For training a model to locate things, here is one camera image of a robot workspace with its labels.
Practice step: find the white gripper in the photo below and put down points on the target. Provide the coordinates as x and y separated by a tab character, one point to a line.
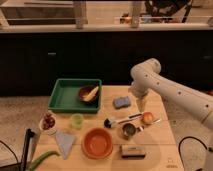
141	103

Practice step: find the blue sponge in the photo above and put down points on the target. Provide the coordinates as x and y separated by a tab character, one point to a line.
121	102

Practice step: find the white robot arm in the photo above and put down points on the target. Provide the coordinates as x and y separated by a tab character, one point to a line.
146	76

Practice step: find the dark brown bowl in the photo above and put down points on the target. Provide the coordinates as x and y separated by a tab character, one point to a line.
82	91

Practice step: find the red orange bowl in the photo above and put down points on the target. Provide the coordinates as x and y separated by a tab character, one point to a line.
97	143

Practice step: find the white bowl of red fruit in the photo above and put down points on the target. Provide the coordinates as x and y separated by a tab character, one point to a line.
47	124

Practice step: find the red apple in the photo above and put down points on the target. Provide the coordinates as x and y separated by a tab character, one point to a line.
147	118

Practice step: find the metal measuring cup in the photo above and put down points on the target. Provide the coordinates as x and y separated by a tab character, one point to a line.
129	130

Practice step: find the black dish brush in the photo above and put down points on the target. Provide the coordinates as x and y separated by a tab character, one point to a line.
111	122

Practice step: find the yellow banana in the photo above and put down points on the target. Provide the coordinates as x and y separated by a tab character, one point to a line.
90	93

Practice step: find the black rectangular box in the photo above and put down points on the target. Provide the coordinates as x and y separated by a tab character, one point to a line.
132	151

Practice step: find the small green cup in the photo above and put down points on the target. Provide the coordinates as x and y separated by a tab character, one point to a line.
77	121

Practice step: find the green plastic tray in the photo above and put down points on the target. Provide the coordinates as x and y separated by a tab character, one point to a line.
65	97

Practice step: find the grey triangular cloth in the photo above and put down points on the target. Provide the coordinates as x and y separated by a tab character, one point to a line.
64	142

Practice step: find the green cucumber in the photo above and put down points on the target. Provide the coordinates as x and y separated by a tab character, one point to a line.
41	158

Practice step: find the black stand post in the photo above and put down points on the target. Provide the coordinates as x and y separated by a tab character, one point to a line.
28	136

